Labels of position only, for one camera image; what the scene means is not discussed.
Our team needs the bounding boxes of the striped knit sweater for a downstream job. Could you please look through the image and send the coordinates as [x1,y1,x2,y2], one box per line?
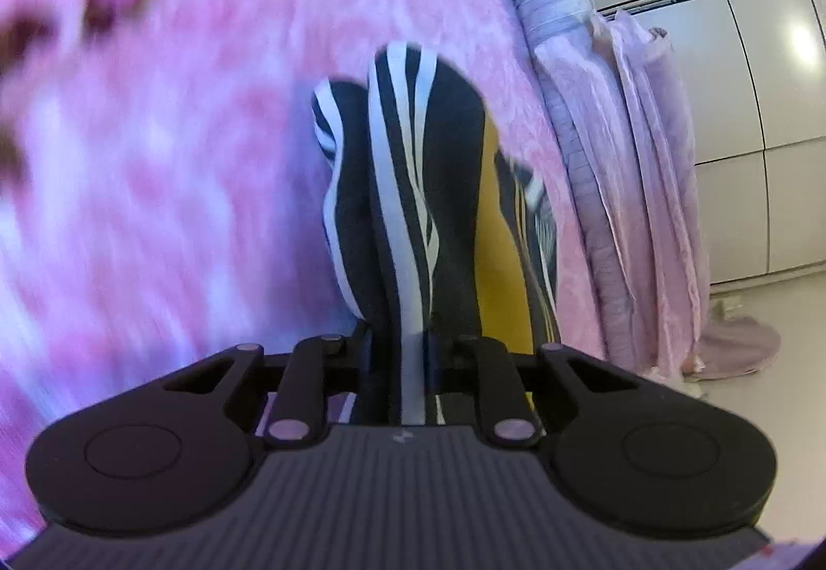
[311,42,561,425]

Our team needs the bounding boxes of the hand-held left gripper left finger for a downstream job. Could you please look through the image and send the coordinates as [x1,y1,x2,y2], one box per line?
[161,321,375,450]

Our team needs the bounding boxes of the lilac bed sheet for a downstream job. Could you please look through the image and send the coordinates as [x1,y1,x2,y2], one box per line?
[534,18,647,378]

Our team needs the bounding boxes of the pink cloth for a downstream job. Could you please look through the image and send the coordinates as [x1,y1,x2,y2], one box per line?
[700,299,783,382]

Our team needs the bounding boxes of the white wardrobe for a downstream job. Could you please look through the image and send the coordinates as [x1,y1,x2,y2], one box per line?
[574,0,826,288]

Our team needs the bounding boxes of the pink floral blanket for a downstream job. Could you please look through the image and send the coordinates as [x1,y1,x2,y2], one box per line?
[0,0,608,545]

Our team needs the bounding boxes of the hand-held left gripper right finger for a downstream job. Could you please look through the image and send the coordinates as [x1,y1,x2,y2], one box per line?
[426,332,641,450]

